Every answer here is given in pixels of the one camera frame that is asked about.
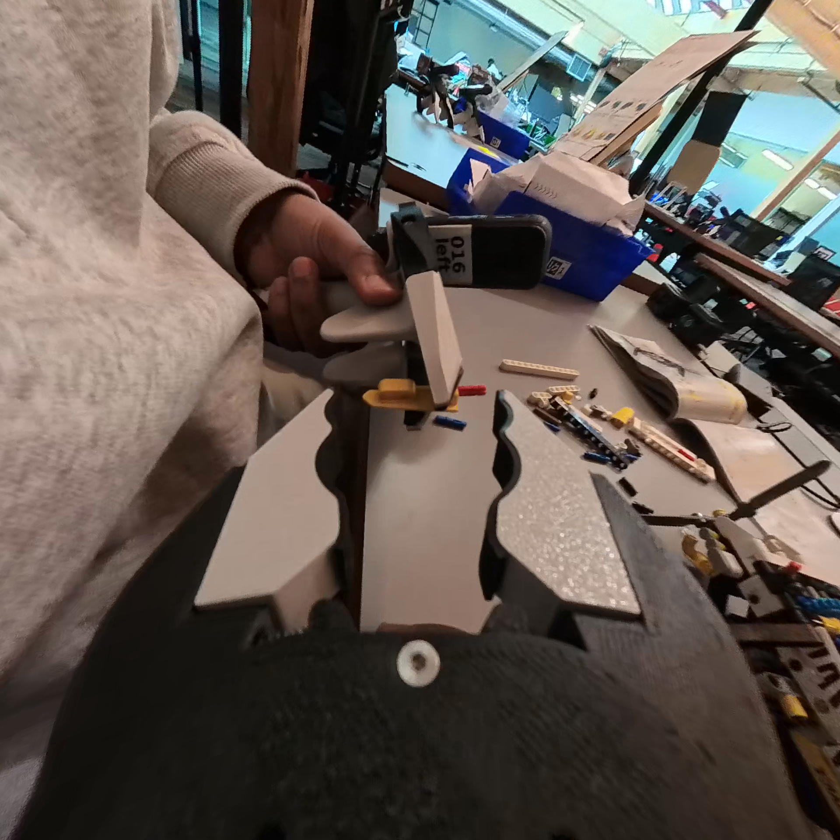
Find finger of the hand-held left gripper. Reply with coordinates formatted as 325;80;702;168
406;269;465;406
403;340;434;432

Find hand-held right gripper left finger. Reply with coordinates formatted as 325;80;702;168
195;388;355;634

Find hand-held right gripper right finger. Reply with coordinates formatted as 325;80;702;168
478;388;643;634

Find yellow lego lever piece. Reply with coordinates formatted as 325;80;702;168
362;378;460;413

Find person's left forearm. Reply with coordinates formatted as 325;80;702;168
147;110;322;290

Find black lego beam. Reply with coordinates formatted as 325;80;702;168
548;397;631;470

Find long white lego beam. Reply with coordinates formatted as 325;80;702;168
499;360;580;382

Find white lego panel red stripe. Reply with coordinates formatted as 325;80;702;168
626;416;716;483

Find lego instruction booklet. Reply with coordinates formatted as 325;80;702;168
591;325;840;585

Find zebra striped lego plane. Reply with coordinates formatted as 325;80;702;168
640;459;840;837

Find person's left hand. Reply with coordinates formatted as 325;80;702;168
236;192;404;360

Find white paper bags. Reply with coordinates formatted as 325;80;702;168
469;152;647;234

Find blue plastic bin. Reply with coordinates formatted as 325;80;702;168
446;147;654;303
476;108;531;161

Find long white table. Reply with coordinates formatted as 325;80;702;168
384;85;526;211

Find black power adapter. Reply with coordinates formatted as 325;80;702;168
646;282;723;349

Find grey sweatshirt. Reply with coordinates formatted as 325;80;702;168
0;0;263;788

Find brown edged desk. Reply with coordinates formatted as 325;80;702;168
640;200;840;358

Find cardboard sheet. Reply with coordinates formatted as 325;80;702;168
554;29;759;165

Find black pole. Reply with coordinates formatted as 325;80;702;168
630;0;775;194

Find wooden post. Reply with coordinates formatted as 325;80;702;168
248;0;315;178

